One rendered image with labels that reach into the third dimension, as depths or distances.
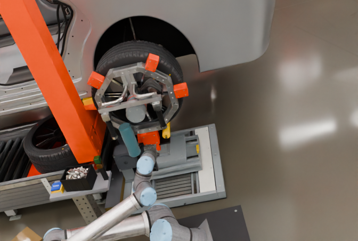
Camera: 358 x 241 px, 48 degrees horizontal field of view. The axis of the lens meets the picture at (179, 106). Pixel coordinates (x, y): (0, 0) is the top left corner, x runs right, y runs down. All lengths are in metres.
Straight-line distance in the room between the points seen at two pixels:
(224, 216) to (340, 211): 0.82
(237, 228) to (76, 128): 1.24
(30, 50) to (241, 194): 1.79
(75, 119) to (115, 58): 0.48
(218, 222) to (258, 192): 0.61
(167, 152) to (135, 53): 0.93
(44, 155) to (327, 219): 2.13
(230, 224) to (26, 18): 1.71
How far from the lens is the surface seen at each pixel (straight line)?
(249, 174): 3.27
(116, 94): 2.94
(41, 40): 2.55
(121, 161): 3.21
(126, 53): 2.77
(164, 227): 2.26
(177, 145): 3.33
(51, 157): 3.34
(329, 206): 3.03
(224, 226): 2.59
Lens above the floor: 2.33
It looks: 34 degrees down
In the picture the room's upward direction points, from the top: 17 degrees counter-clockwise
